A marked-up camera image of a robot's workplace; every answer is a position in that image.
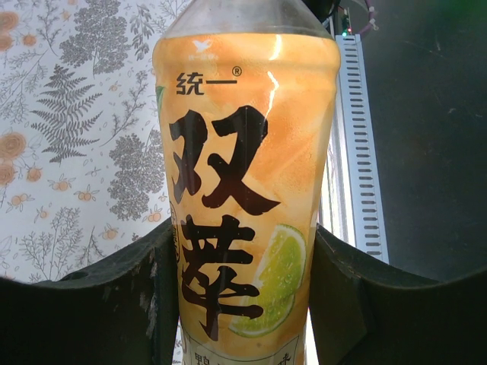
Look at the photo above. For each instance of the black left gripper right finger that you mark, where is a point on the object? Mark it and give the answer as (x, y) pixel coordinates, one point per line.
(399, 323)

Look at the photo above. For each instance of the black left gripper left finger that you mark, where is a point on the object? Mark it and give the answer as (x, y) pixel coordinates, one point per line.
(76, 323)

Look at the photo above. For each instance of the yellow label drink bottle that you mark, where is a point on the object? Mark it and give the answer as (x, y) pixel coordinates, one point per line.
(243, 152)

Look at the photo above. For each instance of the floral print tablecloth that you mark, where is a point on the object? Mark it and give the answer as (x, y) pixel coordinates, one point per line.
(76, 114)

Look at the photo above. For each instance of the small circuit board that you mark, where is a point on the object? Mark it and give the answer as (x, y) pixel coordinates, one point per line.
(344, 23)

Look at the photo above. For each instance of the long aluminium frame rail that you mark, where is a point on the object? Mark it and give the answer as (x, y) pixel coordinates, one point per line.
(340, 197)

